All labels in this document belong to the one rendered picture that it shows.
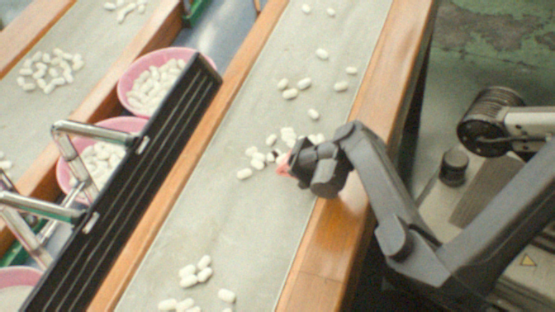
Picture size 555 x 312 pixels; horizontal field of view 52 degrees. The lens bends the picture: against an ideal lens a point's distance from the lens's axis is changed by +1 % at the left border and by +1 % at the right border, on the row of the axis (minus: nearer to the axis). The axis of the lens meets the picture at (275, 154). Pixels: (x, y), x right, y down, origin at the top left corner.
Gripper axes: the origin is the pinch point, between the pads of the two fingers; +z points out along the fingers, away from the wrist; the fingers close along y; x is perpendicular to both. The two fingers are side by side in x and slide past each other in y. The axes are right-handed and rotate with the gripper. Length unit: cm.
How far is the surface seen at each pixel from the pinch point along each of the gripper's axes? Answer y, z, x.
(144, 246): 26.8, 15.3, -13.0
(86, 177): 26.8, 6.5, -33.0
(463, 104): -111, 20, 81
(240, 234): 17.0, 3.3, -0.4
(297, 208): 7.3, -4.1, 5.6
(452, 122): -99, 22, 80
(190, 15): -55, 42, -28
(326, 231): 12.6, -12.1, 8.9
